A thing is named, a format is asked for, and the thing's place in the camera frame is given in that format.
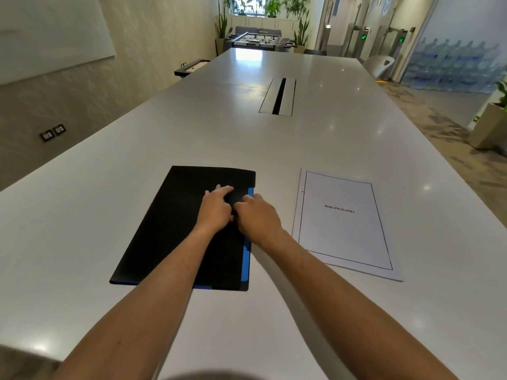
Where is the person's right hand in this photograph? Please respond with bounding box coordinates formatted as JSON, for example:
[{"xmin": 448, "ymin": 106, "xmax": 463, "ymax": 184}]
[{"xmin": 234, "ymin": 193, "xmax": 284, "ymax": 247}]

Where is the person's left hand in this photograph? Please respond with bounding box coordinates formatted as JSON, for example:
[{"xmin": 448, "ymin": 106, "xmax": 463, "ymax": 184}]
[{"xmin": 194, "ymin": 185, "xmax": 236, "ymax": 235}]

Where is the black document folder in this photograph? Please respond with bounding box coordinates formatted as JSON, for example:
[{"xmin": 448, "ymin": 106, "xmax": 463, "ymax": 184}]
[{"xmin": 110, "ymin": 165, "xmax": 256, "ymax": 292}]

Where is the person's left forearm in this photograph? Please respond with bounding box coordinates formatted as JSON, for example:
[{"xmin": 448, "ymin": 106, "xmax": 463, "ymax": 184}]
[{"xmin": 49, "ymin": 225, "xmax": 216, "ymax": 380}]

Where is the person's right forearm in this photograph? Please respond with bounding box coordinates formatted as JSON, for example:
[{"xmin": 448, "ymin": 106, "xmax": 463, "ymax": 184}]
[{"xmin": 253, "ymin": 229, "xmax": 459, "ymax": 380}]

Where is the white printed paper stack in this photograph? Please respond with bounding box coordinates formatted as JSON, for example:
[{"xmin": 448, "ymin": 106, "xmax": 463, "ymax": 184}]
[{"xmin": 292, "ymin": 168, "xmax": 404, "ymax": 282}]

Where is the black side table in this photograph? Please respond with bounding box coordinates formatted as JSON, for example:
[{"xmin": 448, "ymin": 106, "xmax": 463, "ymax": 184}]
[{"xmin": 174, "ymin": 58, "xmax": 212, "ymax": 78}]

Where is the foosball table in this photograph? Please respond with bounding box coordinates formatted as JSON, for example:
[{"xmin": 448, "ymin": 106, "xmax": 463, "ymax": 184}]
[{"xmin": 223, "ymin": 31, "xmax": 296, "ymax": 53}]

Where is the tall snake plant in pot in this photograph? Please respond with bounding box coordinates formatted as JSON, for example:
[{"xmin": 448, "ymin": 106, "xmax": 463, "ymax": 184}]
[
  {"xmin": 292, "ymin": 11, "xmax": 312, "ymax": 54},
  {"xmin": 214, "ymin": 0, "xmax": 234, "ymax": 56}
]

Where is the white low cabinet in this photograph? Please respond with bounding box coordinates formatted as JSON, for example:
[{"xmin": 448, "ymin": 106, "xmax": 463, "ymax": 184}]
[{"xmin": 235, "ymin": 16, "xmax": 302, "ymax": 36}]

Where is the white plastic chair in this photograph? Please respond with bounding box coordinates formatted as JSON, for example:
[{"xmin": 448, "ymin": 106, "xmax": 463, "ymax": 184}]
[{"xmin": 362, "ymin": 55, "xmax": 396, "ymax": 80}]

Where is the steel turnstile gate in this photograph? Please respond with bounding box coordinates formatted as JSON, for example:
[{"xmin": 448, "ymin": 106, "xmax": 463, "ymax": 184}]
[
  {"xmin": 341, "ymin": 23, "xmax": 371, "ymax": 60},
  {"xmin": 378, "ymin": 27, "xmax": 416, "ymax": 81}
]

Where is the stack of water bottles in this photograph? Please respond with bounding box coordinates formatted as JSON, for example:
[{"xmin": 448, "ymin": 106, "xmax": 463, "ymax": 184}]
[{"xmin": 401, "ymin": 37, "xmax": 507, "ymax": 95}]

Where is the beige square planter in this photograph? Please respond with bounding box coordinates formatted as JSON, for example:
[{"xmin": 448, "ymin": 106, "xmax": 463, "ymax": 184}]
[{"xmin": 469, "ymin": 102, "xmax": 507, "ymax": 150}]

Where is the green plant in beige planter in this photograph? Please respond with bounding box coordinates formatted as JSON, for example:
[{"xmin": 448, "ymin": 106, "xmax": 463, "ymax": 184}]
[{"xmin": 494, "ymin": 80, "xmax": 507, "ymax": 110}]

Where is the silver table cable hatch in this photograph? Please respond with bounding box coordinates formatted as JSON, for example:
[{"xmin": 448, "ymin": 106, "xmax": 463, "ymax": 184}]
[{"xmin": 259, "ymin": 77, "xmax": 297, "ymax": 117}]

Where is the white wall board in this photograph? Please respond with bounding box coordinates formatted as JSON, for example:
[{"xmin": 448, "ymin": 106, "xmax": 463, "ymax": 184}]
[{"xmin": 0, "ymin": 0, "xmax": 116, "ymax": 86}]

